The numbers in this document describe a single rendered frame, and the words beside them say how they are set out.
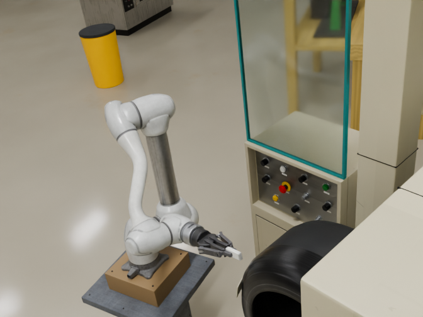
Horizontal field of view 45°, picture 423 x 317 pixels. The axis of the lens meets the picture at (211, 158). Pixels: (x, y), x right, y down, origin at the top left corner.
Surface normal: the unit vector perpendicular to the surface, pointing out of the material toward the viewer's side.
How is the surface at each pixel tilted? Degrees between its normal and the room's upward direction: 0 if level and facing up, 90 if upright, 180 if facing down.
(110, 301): 0
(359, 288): 0
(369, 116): 90
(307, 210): 90
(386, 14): 90
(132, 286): 90
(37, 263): 0
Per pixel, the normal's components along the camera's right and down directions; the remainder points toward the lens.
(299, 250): -0.29, -0.89
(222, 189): -0.11, -0.84
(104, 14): -0.49, 0.52
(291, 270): -0.66, -0.35
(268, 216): -0.72, 0.44
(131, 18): 0.87, 0.18
